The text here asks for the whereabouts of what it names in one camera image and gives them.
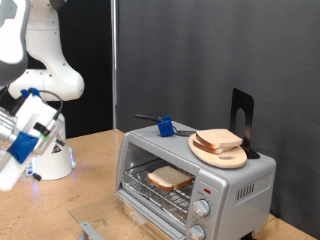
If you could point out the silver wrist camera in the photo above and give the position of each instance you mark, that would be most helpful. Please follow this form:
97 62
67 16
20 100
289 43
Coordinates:
50 133

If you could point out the black metal bookend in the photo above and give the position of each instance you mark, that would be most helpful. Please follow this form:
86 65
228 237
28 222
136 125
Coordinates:
248 103

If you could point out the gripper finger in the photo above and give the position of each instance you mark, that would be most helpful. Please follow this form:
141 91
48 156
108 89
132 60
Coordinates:
37 177
60 142

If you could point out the round wooden cutting board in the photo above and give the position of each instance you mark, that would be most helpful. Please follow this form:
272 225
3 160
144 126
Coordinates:
230 160

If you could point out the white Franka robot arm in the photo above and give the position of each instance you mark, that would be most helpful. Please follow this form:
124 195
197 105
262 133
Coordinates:
50 76

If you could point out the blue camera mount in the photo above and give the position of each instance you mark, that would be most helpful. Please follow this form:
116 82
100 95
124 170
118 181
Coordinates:
22 146

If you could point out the glass toaster oven door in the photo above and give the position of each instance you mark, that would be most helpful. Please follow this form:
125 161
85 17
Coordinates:
96 213

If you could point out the wooden box under oven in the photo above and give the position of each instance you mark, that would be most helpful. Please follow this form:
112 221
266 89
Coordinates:
140 230

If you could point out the silver toaster oven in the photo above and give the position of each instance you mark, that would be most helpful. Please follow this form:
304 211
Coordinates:
233 186

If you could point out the metal pole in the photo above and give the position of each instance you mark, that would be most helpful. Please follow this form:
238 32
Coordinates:
114 66

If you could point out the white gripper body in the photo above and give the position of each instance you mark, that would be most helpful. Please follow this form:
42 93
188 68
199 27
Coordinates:
10 173

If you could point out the white bread slice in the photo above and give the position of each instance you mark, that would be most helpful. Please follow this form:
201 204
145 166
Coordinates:
170 178
218 137
206 149

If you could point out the silver oven knob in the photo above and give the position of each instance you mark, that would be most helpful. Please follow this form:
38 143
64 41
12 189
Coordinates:
196 232
201 207

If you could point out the metal spatula with blue block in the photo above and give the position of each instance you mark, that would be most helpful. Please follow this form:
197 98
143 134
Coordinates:
165 128

